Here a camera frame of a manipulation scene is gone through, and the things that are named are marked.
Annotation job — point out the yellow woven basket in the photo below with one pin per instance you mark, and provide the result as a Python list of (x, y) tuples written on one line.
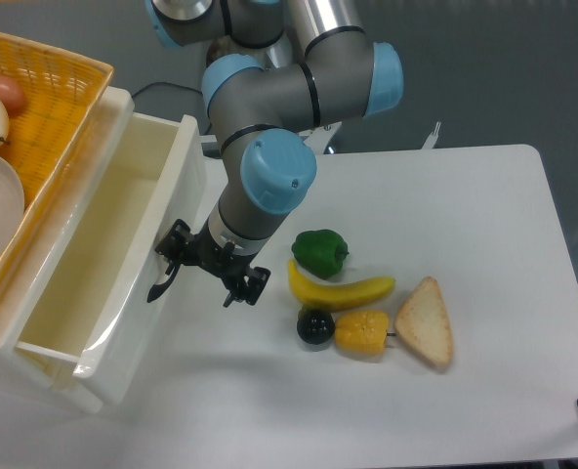
[(63, 89)]

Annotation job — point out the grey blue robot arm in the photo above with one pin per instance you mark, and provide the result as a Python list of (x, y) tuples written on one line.
[(302, 65)]

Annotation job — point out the yellow banana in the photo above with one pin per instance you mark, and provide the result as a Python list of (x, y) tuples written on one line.
[(337, 297)]

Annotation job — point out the dark purple mangosteen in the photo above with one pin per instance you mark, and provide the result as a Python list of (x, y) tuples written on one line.
[(315, 327)]

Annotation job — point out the yellow bell pepper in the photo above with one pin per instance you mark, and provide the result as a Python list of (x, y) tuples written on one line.
[(363, 332)]

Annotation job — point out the black top drawer handle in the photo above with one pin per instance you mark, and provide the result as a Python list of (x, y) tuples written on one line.
[(158, 289)]

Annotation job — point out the white drawer cabinet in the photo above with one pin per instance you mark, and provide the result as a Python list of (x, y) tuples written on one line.
[(72, 193)]

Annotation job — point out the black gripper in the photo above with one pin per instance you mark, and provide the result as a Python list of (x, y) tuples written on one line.
[(243, 283)]

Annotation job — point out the green bell pepper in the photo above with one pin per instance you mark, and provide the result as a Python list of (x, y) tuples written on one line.
[(321, 252)]

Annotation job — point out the triangular bread slice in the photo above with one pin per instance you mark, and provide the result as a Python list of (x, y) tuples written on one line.
[(422, 324)]

